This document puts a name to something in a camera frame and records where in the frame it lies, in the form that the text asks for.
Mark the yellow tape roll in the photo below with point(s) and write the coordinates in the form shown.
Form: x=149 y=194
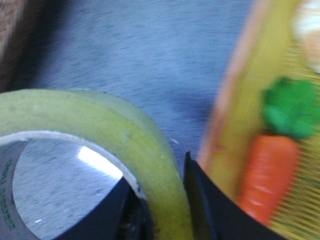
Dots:
x=116 y=129

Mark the white round toy bun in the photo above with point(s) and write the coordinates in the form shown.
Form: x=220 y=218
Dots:
x=306 y=31

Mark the toy carrot with green leaves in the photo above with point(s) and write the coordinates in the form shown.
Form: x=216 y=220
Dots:
x=290 y=110

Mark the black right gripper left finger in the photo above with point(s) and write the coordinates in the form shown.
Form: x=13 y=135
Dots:
x=121 y=215

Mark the yellow woven basket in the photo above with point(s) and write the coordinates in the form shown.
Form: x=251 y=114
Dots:
x=267 y=49

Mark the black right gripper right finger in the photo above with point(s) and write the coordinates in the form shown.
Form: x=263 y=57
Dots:
x=214 y=216

